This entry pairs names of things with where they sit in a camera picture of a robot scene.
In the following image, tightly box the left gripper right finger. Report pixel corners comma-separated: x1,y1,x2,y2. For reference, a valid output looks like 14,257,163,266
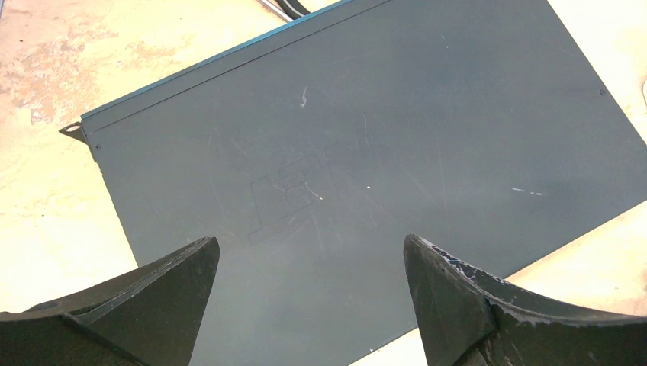
404,234,646,365

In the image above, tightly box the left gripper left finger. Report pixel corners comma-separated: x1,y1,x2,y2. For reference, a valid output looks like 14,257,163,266
1,237,220,365

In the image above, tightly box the dark flat network switch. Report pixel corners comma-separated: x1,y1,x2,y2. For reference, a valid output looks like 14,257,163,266
81,1,646,365

